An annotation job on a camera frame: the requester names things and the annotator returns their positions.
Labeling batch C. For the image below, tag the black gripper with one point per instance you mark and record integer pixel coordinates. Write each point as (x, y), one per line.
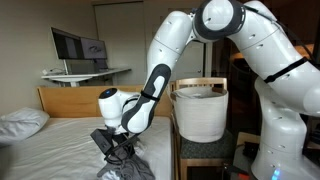
(124, 145)

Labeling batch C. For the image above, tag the cream white cloth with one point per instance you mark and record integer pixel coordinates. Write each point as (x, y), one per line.
(193, 95)

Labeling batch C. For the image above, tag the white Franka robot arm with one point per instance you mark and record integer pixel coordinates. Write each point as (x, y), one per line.
(166, 43)

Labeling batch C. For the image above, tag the white woven laundry basket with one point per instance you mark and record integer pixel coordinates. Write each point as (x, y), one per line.
(200, 116)

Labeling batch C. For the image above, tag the white crumpled shirt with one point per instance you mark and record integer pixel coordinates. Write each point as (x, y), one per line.
(141, 150)

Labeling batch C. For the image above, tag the bed with white sheet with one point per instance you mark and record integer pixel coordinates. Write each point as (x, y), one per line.
(66, 146)

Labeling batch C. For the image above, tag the wooden chair green cushion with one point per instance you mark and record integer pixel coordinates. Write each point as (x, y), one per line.
(206, 150)

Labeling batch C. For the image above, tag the white desk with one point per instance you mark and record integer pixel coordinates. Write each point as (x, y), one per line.
(73, 77)

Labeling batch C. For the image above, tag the grey desktop box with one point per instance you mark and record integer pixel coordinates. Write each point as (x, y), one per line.
(78, 66)

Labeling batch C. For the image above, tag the white pillow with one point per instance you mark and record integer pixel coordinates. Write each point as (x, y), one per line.
(20, 125)

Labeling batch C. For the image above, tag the wide black monitor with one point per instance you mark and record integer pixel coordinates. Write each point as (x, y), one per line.
(76, 46)

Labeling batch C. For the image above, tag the white closet door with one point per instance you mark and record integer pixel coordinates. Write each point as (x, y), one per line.
(120, 33)

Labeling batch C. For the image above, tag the small wooden table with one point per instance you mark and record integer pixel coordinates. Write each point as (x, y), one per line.
(245, 136)

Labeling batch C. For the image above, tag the small black box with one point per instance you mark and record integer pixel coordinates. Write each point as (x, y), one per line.
(250, 150)

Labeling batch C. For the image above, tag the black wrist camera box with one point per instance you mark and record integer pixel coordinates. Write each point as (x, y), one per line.
(101, 141)

